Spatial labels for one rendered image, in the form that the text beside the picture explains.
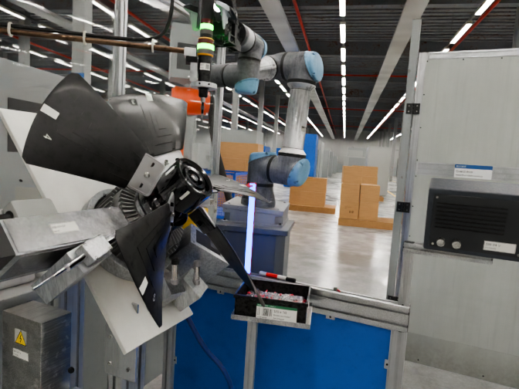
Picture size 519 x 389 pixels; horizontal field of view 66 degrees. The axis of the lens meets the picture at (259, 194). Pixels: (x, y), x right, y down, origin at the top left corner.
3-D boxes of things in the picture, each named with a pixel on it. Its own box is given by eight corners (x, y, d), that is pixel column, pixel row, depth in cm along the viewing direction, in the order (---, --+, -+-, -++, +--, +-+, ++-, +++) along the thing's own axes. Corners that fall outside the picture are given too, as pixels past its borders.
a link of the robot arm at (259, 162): (256, 179, 180) (259, 150, 178) (282, 184, 173) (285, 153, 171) (240, 180, 170) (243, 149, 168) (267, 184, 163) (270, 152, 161)
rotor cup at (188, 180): (127, 192, 95) (163, 160, 90) (156, 176, 108) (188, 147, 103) (167, 238, 96) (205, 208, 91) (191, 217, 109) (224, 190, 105)
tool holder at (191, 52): (182, 83, 101) (184, 44, 101) (182, 88, 108) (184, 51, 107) (217, 87, 103) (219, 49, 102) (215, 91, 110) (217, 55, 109)
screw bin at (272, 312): (232, 317, 116) (233, 294, 116) (244, 298, 133) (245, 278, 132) (306, 327, 112) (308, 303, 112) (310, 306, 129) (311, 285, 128)
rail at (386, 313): (166, 279, 157) (167, 258, 157) (172, 275, 161) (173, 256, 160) (407, 333, 120) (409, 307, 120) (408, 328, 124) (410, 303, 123)
